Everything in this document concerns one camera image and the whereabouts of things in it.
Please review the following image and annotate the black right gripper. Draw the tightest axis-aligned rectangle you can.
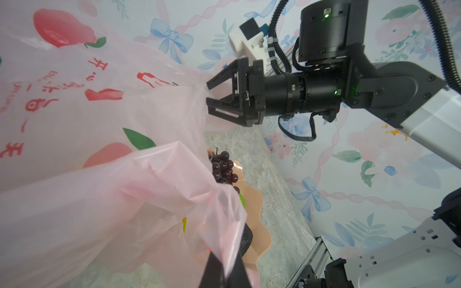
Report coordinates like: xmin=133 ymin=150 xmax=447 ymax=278
xmin=206 ymin=57 xmax=342 ymax=127

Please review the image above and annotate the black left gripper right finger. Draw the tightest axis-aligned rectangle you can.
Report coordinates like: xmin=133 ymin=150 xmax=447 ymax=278
xmin=226 ymin=253 xmax=252 ymax=288

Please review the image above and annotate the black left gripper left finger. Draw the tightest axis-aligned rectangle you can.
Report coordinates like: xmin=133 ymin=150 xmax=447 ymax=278
xmin=198 ymin=253 xmax=225 ymax=288

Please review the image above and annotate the pink plastic bag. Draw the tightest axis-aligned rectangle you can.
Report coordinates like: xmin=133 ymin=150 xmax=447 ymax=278
xmin=1 ymin=1 xmax=247 ymax=288

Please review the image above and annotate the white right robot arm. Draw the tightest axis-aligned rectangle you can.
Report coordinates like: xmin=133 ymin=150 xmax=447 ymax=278
xmin=206 ymin=1 xmax=461 ymax=288

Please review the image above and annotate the dark avocado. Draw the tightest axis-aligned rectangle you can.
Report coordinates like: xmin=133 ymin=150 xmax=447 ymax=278
xmin=240 ymin=224 xmax=253 ymax=256

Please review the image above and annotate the pink scalloped fruit plate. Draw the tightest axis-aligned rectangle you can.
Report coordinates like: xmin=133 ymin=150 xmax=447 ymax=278
xmin=234 ymin=161 xmax=272 ymax=272

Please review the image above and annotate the purple grape bunch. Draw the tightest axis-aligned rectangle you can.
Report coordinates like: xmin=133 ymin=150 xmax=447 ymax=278
xmin=208 ymin=148 xmax=241 ymax=194

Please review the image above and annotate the green apple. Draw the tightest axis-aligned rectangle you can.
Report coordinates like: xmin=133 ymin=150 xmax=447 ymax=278
xmin=239 ymin=194 xmax=246 ymax=209

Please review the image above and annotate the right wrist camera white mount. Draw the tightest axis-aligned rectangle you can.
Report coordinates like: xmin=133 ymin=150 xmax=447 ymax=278
xmin=229 ymin=18 xmax=270 ymax=72

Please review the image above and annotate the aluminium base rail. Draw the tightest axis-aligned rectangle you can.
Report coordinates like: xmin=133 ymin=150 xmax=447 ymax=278
xmin=286 ymin=237 xmax=333 ymax=288

